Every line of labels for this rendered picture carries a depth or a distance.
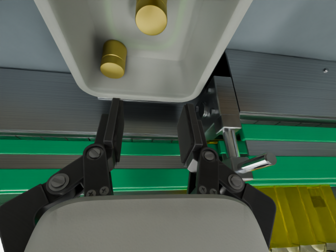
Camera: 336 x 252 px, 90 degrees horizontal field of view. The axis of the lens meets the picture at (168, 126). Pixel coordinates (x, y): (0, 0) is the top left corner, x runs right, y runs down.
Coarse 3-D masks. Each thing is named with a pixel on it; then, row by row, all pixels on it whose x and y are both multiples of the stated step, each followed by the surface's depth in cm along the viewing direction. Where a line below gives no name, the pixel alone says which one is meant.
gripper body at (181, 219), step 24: (48, 216) 7; (72, 216) 7; (96, 216) 7; (120, 216) 7; (144, 216) 7; (168, 216) 7; (192, 216) 7; (216, 216) 8; (240, 216) 8; (48, 240) 6; (72, 240) 6; (96, 240) 6; (120, 240) 6; (144, 240) 6; (168, 240) 7; (192, 240) 7; (216, 240) 7; (240, 240) 7; (264, 240) 8
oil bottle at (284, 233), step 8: (264, 192) 32; (272, 192) 32; (280, 192) 33; (280, 200) 32; (280, 208) 31; (288, 208) 32; (280, 216) 31; (288, 216) 31; (280, 224) 30; (288, 224) 30; (272, 232) 29; (280, 232) 30; (288, 232) 30; (272, 240) 29; (280, 240) 29; (288, 240) 29; (296, 240) 30; (272, 248) 29; (280, 248) 29; (288, 248) 29; (296, 248) 29
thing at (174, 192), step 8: (120, 192) 44; (128, 192) 45; (136, 192) 45; (144, 192) 45; (152, 192) 46; (160, 192) 46; (168, 192) 46; (176, 192) 47; (184, 192) 47; (0, 200) 40
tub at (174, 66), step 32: (64, 0) 15; (96, 0) 20; (128, 0) 20; (192, 0) 20; (224, 0) 16; (64, 32) 16; (96, 32) 23; (128, 32) 24; (192, 32) 24; (224, 32) 16; (96, 64) 25; (128, 64) 27; (160, 64) 28; (192, 64) 25; (128, 96) 25; (160, 96) 26; (192, 96) 26
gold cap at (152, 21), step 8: (136, 0) 18; (144, 0) 17; (152, 0) 16; (160, 0) 17; (136, 8) 17; (144, 8) 16; (152, 8) 16; (160, 8) 17; (136, 16) 17; (144, 16) 17; (152, 16) 17; (160, 16) 17; (136, 24) 18; (144, 24) 18; (152, 24) 18; (160, 24) 18; (144, 32) 19; (152, 32) 19; (160, 32) 19
